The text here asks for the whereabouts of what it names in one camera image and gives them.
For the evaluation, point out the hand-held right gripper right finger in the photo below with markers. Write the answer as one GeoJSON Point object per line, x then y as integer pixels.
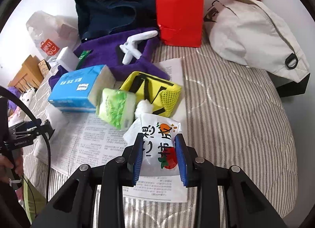
{"type": "Point", "coordinates": [181, 161]}

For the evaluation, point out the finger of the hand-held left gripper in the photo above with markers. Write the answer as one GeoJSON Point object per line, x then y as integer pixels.
{"type": "Point", "coordinates": [45, 129]}

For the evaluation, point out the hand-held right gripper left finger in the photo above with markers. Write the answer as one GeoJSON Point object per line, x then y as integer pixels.
{"type": "Point", "coordinates": [137, 161]}

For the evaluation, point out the white fruit print packet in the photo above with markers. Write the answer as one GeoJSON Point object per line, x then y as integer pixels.
{"type": "Point", "coordinates": [157, 139]}

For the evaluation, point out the blue tissue pack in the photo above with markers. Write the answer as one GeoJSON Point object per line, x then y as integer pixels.
{"type": "Point", "coordinates": [73, 85]}

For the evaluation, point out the green tissue pack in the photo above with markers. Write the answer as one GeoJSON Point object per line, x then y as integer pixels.
{"type": "Point", "coordinates": [113, 107]}

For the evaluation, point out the yellow mesh pouch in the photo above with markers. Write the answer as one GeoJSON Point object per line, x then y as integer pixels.
{"type": "Point", "coordinates": [137, 82]}

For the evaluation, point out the green printed packet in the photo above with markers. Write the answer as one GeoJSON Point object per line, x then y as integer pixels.
{"type": "Point", "coordinates": [83, 56]}

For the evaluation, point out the white soft pack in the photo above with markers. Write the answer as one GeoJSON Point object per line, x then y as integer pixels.
{"type": "Point", "coordinates": [66, 58]}

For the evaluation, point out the person's left hand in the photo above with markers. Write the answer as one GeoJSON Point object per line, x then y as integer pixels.
{"type": "Point", "coordinates": [3, 168]}

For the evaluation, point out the floral white pillow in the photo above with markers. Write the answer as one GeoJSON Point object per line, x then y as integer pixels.
{"type": "Point", "coordinates": [28, 96]}

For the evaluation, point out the printed paper sheet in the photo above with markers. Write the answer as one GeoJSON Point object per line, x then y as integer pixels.
{"type": "Point", "coordinates": [98, 139]}

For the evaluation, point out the purple plush toy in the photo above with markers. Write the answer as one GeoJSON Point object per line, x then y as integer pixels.
{"type": "Point", "coordinates": [13, 96]}

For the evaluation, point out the white cotton wad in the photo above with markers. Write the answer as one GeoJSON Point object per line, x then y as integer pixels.
{"type": "Point", "coordinates": [142, 107]}

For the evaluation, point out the green blanket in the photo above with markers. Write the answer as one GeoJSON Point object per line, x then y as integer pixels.
{"type": "Point", "coordinates": [34, 201]}

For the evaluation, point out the wooden headboard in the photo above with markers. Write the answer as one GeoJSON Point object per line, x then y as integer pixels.
{"type": "Point", "coordinates": [29, 70]}

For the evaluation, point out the purple towel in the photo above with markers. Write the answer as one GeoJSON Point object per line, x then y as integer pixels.
{"type": "Point", "coordinates": [103, 50]}

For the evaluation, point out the white plastic shopping bag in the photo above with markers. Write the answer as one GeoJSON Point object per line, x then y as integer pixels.
{"type": "Point", "coordinates": [41, 28]}

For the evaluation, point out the black box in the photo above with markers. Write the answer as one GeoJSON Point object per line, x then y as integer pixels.
{"type": "Point", "coordinates": [292, 86]}

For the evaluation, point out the navy tote bag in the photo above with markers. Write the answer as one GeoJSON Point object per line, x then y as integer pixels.
{"type": "Point", "coordinates": [110, 11]}

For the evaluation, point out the beige canvas bag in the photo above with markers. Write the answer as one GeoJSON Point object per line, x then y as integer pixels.
{"type": "Point", "coordinates": [246, 35]}

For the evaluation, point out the red paper bag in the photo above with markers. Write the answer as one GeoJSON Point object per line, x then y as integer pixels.
{"type": "Point", "coordinates": [179, 16]}

